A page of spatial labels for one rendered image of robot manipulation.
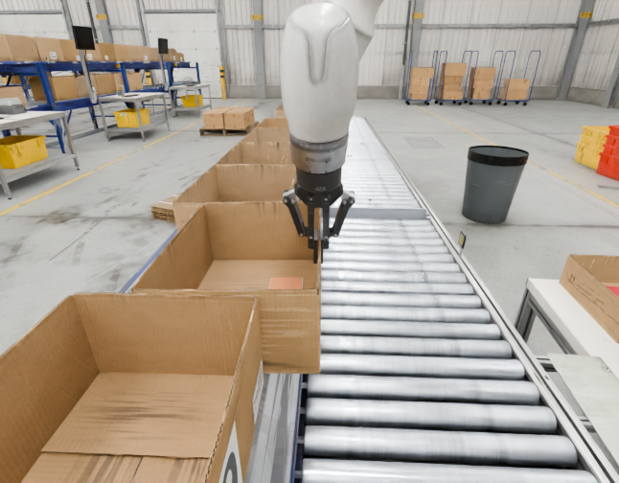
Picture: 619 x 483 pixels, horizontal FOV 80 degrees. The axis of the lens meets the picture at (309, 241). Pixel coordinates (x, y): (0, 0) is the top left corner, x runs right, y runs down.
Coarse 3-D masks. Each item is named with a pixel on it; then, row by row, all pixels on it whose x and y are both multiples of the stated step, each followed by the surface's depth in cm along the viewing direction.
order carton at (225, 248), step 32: (192, 224) 82; (224, 224) 93; (256, 224) 93; (288, 224) 93; (320, 224) 77; (160, 256) 66; (192, 256) 82; (224, 256) 97; (256, 256) 97; (288, 256) 96; (320, 256) 64; (160, 288) 66; (192, 288) 82; (224, 288) 84; (256, 288) 84; (320, 288) 63; (288, 320) 57; (320, 320) 65; (288, 352) 60
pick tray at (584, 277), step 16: (576, 256) 110; (592, 256) 109; (608, 256) 109; (576, 272) 106; (592, 272) 112; (608, 272) 111; (576, 288) 105; (592, 288) 99; (608, 288) 93; (592, 304) 98; (608, 304) 92; (608, 320) 92
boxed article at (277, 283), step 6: (270, 282) 84; (276, 282) 84; (282, 282) 84; (288, 282) 84; (294, 282) 84; (300, 282) 84; (270, 288) 82; (276, 288) 82; (282, 288) 82; (288, 288) 82; (294, 288) 82
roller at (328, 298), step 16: (336, 304) 108; (352, 304) 107; (368, 304) 107; (384, 304) 107; (400, 304) 107; (416, 304) 106; (432, 304) 106; (448, 304) 106; (464, 304) 106; (480, 304) 106
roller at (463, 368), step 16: (320, 368) 84; (336, 368) 84; (352, 368) 84; (368, 368) 84; (384, 368) 84; (400, 368) 84; (416, 368) 83; (432, 368) 83; (448, 368) 83; (464, 368) 83; (480, 368) 83; (496, 368) 83; (512, 368) 83
